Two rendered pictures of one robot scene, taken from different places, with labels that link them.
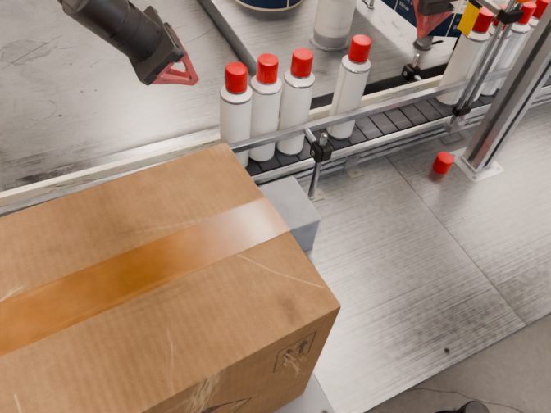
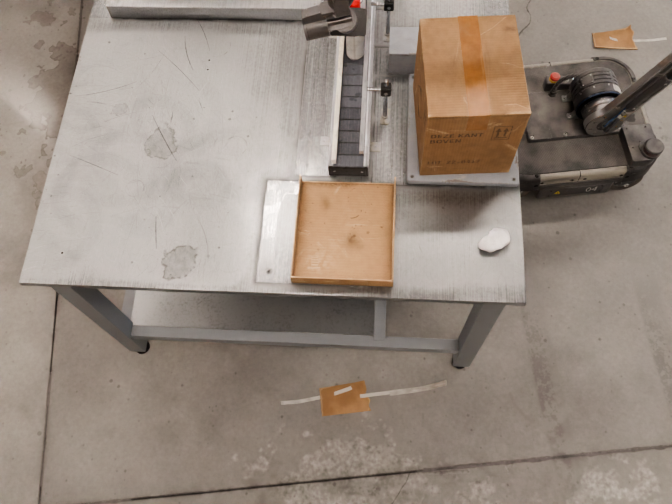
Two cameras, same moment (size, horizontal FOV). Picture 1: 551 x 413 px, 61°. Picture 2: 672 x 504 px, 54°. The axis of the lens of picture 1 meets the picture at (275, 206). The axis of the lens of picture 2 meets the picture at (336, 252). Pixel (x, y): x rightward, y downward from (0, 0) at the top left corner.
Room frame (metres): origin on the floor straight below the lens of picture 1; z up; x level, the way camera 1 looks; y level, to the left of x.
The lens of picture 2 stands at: (-0.18, 1.14, 2.42)
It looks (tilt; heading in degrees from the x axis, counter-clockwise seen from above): 66 degrees down; 311
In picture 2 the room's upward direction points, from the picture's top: 6 degrees counter-clockwise
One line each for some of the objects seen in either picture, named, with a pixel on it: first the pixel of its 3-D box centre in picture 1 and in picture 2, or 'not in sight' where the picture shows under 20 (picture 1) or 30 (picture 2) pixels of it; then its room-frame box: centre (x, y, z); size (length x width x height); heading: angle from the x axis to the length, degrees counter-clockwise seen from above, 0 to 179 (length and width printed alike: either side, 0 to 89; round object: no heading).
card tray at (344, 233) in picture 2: not in sight; (344, 228); (0.29, 0.55, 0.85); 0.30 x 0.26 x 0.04; 122
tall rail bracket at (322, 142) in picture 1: (310, 160); (381, 15); (0.59, -0.05, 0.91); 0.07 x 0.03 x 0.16; 32
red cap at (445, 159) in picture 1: (443, 162); not in sight; (0.70, -0.33, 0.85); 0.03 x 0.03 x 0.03
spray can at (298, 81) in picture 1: (295, 104); not in sight; (0.65, -0.01, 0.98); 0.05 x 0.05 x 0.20
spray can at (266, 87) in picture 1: (263, 111); not in sight; (0.62, 0.04, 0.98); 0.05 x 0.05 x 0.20
